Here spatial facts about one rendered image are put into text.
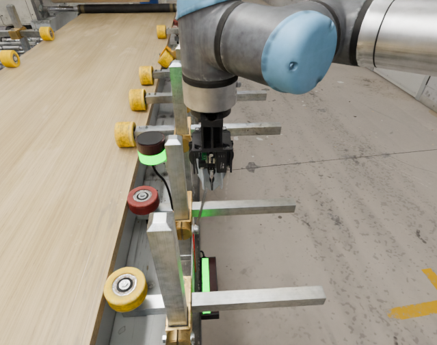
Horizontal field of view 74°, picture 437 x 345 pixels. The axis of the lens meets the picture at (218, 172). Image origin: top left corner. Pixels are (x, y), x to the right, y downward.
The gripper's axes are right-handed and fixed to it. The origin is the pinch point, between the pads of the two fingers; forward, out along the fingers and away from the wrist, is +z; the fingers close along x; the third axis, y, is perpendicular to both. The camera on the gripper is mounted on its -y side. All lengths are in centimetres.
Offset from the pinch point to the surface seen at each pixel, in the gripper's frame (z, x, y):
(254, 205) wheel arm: 15.0, 11.8, -6.9
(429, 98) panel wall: 92, 239, -226
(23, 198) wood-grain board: 11, -49, -9
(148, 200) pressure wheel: 10.3, -16.2, -5.8
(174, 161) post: -4.5, -7.8, -2.2
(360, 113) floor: 101, 160, -213
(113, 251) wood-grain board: 11.0, -22.1, 8.8
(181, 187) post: 3.1, -7.0, -2.2
